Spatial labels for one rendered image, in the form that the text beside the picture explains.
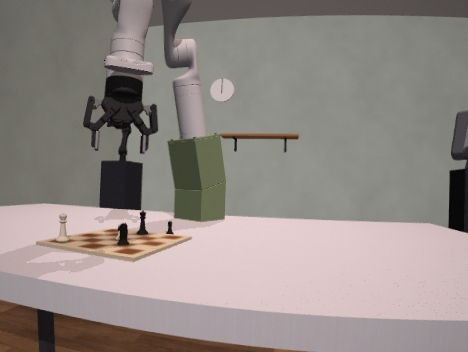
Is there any wooden chessboard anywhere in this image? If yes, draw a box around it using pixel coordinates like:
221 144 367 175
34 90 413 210
36 228 192 262

